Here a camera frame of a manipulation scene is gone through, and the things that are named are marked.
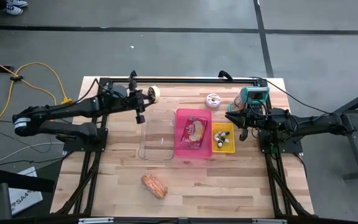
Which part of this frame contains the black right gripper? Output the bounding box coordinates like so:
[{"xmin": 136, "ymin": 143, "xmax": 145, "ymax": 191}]
[{"xmin": 224, "ymin": 107, "xmax": 269, "ymax": 142}]

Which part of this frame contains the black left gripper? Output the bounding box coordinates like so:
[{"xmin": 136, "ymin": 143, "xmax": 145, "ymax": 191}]
[{"xmin": 127, "ymin": 80, "xmax": 157, "ymax": 124}]

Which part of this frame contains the chocolate frosted donut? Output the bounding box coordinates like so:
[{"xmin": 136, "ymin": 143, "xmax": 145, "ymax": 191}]
[{"xmin": 147, "ymin": 85, "xmax": 162, "ymax": 105}]

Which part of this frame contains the red popcorn packet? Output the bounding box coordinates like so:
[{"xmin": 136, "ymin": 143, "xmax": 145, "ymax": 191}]
[{"xmin": 180, "ymin": 116, "xmax": 208, "ymax": 150}]

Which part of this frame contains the yellow plastic basket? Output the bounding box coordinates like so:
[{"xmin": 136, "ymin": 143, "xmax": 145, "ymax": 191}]
[{"xmin": 211, "ymin": 122, "xmax": 236, "ymax": 154}]

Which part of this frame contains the clear plastic bin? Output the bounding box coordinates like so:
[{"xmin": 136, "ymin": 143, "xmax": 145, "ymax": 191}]
[{"xmin": 137, "ymin": 108, "xmax": 177, "ymax": 162}]

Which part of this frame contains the purple frosted donut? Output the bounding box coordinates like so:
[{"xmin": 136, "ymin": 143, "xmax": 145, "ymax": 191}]
[{"xmin": 205, "ymin": 93, "xmax": 222, "ymax": 109}]

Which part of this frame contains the pink plastic bin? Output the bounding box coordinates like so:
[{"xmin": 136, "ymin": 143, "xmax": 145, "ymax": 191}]
[{"xmin": 174, "ymin": 108, "xmax": 213, "ymax": 159}]

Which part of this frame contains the sugar-coated bread loaf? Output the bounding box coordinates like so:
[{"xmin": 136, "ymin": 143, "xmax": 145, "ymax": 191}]
[{"xmin": 140, "ymin": 172, "xmax": 168, "ymax": 200}]

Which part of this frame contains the black metal stand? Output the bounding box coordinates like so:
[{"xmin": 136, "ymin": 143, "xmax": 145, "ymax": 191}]
[{"xmin": 321, "ymin": 84, "xmax": 358, "ymax": 183}]

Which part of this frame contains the black angled panel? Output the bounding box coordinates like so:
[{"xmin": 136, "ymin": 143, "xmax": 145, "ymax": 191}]
[{"xmin": 0, "ymin": 169, "xmax": 55, "ymax": 194}]

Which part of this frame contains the white labelled box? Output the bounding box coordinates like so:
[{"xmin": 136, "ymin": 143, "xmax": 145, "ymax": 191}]
[{"xmin": 8, "ymin": 166, "xmax": 44, "ymax": 216}]

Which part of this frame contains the metal box grater teal handle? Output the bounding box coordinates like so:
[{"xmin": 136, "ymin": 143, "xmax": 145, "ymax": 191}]
[{"xmin": 227, "ymin": 86, "xmax": 270, "ymax": 113}]

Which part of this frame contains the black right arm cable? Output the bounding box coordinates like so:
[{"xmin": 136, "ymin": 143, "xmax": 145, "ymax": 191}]
[{"xmin": 250, "ymin": 76, "xmax": 323, "ymax": 114}]

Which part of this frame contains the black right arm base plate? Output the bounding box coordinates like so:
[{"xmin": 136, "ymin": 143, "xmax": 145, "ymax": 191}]
[{"xmin": 258, "ymin": 133, "xmax": 304, "ymax": 154}]

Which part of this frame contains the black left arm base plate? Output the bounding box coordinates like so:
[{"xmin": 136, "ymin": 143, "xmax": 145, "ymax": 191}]
[{"xmin": 63, "ymin": 129, "xmax": 108, "ymax": 152}]

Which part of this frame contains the yellow extension cable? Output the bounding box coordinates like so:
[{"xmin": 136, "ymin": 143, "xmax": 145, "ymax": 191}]
[{"xmin": 0, "ymin": 52, "xmax": 74, "ymax": 133}]

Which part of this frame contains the silver frame bracket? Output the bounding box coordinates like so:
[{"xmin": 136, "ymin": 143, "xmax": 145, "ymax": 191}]
[
  {"xmin": 252, "ymin": 218, "xmax": 288, "ymax": 224},
  {"xmin": 78, "ymin": 217, "xmax": 114, "ymax": 224}
]

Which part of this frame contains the white floor cable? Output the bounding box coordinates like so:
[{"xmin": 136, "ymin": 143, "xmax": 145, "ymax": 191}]
[{"xmin": 0, "ymin": 142, "xmax": 65, "ymax": 166}]

